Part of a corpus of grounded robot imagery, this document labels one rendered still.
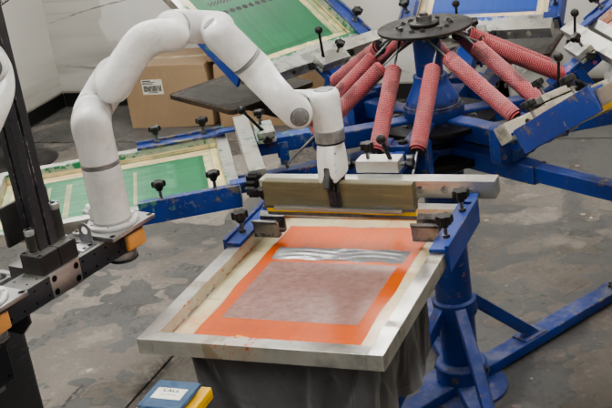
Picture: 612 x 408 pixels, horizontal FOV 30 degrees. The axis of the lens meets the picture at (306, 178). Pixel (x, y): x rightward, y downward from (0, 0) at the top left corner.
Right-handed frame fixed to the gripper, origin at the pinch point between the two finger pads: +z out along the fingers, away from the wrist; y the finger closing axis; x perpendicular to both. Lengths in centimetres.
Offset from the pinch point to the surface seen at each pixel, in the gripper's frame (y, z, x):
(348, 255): 6.1, 13.4, 3.3
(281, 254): 6.8, 13.7, -14.8
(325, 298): 28.1, 14.0, 5.3
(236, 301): 32.2, 14.2, -16.2
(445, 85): -85, -3, 6
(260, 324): 42.1, 14.2, -5.3
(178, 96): -134, 15, -119
